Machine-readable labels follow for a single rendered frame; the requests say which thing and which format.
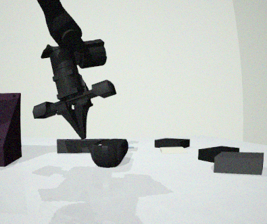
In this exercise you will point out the dark grey switch controller unit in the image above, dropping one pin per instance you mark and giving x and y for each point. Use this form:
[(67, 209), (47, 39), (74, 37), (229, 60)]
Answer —
[(108, 153)]

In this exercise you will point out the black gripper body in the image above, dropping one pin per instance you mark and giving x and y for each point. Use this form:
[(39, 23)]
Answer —
[(70, 92)]

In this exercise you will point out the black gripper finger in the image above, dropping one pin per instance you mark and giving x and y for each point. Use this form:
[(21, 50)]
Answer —
[(81, 111), (70, 116)]

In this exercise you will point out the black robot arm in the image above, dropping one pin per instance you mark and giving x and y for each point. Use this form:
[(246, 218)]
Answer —
[(72, 51)]

